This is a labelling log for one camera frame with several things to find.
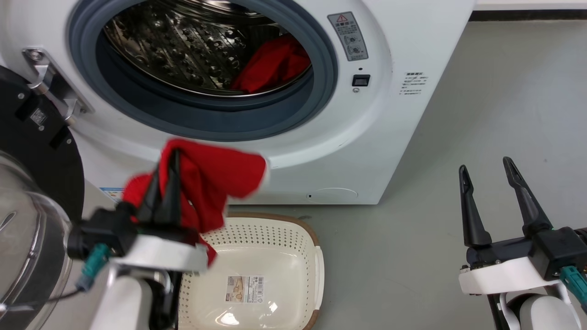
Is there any silver metal door hinge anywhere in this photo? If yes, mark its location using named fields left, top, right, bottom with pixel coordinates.
left=22, top=47, right=94, bottom=127

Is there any grey warning sticker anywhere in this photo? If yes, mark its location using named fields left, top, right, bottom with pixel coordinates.
left=327, top=11, right=369, bottom=61

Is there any paper product label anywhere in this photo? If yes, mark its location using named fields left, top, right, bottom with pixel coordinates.
left=225, top=275, right=265, bottom=304

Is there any black glass washing machine door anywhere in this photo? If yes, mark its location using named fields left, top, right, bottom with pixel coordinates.
left=0, top=64, right=86, bottom=330

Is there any round filter cover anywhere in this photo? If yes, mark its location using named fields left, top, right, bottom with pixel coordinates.
left=306, top=187, right=359, bottom=205

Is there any black baseboard strip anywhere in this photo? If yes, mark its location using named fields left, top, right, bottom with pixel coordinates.
left=469, top=9, right=587, bottom=22

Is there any grey rubber door gasket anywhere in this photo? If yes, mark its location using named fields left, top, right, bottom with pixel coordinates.
left=68, top=0, right=339, bottom=142

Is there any red garment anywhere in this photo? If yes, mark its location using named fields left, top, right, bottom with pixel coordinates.
left=229, top=33, right=312, bottom=94
left=122, top=138, right=269, bottom=267

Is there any cream perforated laundry basket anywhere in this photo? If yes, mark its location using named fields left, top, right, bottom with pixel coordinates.
left=177, top=212, right=325, bottom=330

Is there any thin black cable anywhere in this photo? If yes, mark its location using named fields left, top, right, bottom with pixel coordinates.
left=0, top=286, right=87, bottom=313

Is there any steel washing machine drum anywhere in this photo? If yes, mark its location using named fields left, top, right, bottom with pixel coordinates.
left=103, top=0, right=313, bottom=97

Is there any small printed text label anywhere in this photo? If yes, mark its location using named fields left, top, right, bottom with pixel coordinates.
left=399, top=71, right=425, bottom=97

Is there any white front-load washing machine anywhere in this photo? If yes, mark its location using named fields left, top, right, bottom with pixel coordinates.
left=0, top=0, right=477, bottom=205

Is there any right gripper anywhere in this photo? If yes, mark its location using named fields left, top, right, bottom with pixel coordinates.
left=459, top=156, right=587, bottom=295

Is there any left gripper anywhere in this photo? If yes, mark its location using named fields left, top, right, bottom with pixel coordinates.
left=68, top=149, right=209, bottom=273

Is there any blue white energy label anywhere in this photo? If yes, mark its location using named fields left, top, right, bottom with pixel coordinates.
left=99, top=187, right=125, bottom=204

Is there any teal cable connector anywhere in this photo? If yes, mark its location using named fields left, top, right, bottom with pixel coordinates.
left=76, top=243, right=111, bottom=292
left=559, top=266, right=587, bottom=313

